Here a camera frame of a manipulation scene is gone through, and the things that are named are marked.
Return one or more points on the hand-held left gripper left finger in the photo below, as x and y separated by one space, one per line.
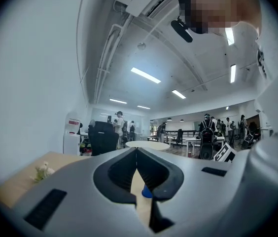
79 201

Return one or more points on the person's head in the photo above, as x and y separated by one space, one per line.
218 9

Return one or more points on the black head camera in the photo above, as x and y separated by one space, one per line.
182 31

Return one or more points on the white ceiling pipes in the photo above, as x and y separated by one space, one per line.
104 65

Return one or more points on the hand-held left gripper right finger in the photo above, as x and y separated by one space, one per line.
203 194

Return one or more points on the artificial flower sprig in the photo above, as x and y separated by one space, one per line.
43 173

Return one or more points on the blue paper cup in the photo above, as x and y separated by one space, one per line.
147 192

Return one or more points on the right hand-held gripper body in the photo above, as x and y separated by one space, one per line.
225 153

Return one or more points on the black office chair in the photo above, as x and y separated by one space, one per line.
103 139

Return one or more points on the round white table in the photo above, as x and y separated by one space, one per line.
147 145

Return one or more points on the group of ceiling light panels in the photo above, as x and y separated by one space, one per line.
145 75

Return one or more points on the white water dispenser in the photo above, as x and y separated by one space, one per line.
71 137

